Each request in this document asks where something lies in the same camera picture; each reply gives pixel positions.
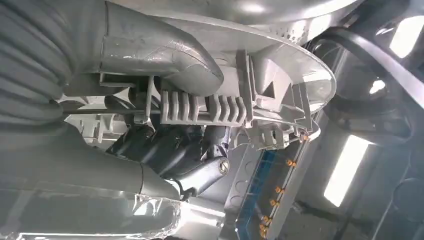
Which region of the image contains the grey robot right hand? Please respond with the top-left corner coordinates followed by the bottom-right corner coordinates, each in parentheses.
top-left (0, 0), bottom-right (232, 240)

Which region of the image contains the black curved hose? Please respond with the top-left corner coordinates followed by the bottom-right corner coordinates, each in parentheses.
top-left (309, 26), bottom-right (424, 112)

